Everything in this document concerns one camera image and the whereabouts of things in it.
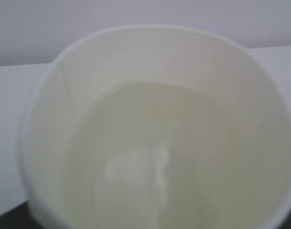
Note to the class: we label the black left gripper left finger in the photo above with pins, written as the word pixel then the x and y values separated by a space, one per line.
pixel 18 218

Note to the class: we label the white paper cup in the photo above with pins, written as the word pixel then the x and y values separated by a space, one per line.
pixel 156 127

